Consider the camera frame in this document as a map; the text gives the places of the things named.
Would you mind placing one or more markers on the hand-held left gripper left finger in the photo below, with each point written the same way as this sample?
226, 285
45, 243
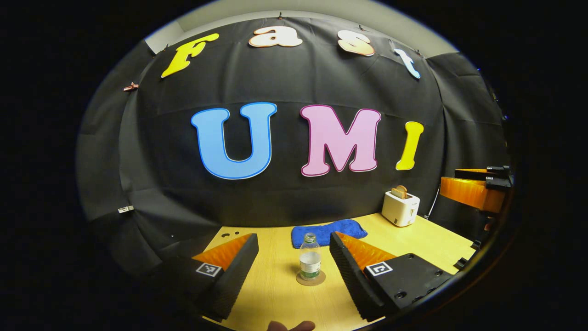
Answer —
234, 280

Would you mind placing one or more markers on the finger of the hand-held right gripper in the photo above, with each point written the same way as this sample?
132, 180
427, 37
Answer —
496, 177
468, 193

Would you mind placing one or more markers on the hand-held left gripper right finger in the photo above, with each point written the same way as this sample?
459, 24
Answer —
351, 276

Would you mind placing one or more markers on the clear plastic water bottle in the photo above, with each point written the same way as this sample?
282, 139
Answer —
310, 259

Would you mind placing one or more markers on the blue towel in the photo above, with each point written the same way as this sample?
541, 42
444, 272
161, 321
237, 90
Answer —
330, 232

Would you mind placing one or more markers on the toasted bread slice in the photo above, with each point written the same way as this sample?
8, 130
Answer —
398, 193
403, 189

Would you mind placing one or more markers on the white toaster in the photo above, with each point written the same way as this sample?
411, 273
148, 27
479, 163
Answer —
399, 209

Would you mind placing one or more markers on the small white clip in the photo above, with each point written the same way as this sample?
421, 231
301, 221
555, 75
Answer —
125, 209

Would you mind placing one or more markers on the black backdrop cloth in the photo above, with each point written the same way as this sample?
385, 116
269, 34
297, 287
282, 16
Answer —
285, 82

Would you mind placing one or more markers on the small copper clip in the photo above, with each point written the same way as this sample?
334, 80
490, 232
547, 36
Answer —
131, 87

